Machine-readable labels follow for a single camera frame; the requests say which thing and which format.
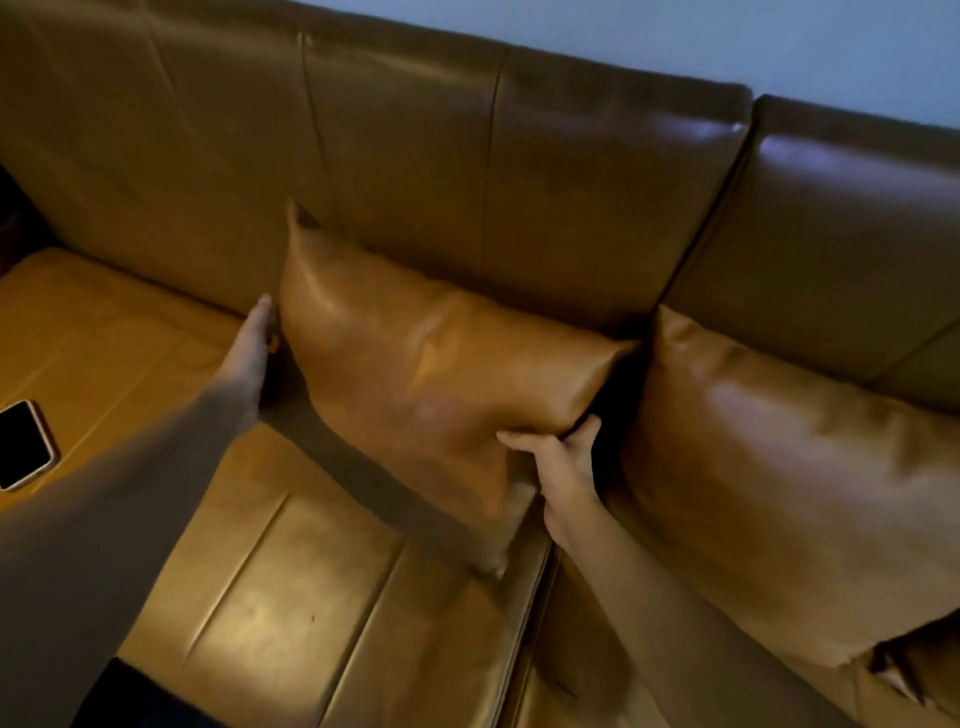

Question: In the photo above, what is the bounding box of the person's right forearm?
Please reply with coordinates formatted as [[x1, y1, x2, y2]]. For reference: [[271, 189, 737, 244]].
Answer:
[[551, 498, 860, 728]]

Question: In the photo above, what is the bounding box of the person's left hand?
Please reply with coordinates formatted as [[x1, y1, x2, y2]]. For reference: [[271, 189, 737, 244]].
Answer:
[[212, 293, 282, 415]]

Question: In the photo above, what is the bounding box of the person's left forearm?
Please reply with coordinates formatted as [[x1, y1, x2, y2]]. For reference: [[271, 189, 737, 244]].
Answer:
[[0, 378, 262, 728]]

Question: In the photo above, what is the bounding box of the person's right hand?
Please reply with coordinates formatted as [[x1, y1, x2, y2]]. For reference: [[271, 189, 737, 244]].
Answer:
[[495, 414, 606, 546]]

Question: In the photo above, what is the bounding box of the brown leather sofa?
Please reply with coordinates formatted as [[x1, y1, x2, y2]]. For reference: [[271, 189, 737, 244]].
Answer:
[[0, 0, 960, 728]]

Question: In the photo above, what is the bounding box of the black smartphone with light case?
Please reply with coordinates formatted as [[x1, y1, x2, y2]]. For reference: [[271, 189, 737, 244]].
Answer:
[[0, 399, 59, 493]]

